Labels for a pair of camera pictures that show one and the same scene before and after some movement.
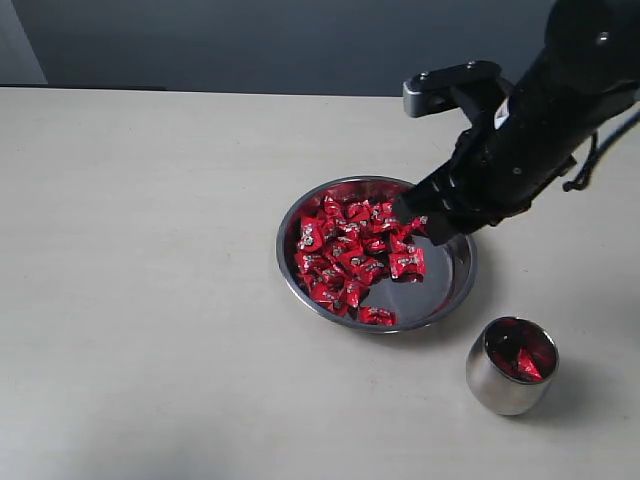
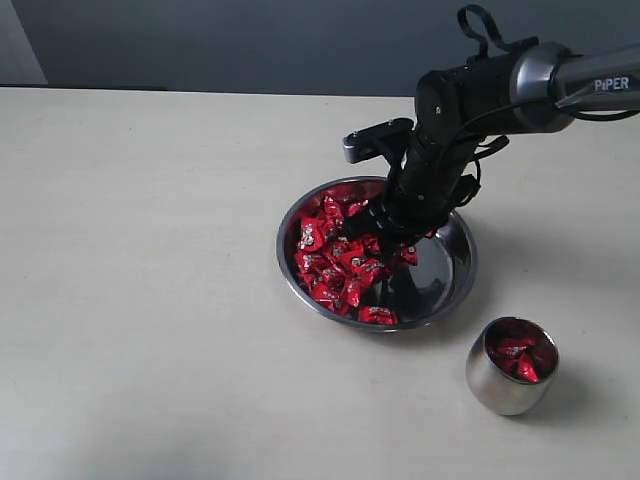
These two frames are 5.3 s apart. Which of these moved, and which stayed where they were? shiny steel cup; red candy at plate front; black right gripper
Moved: black right gripper
Stayed: red candy at plate front; shiny steel cup
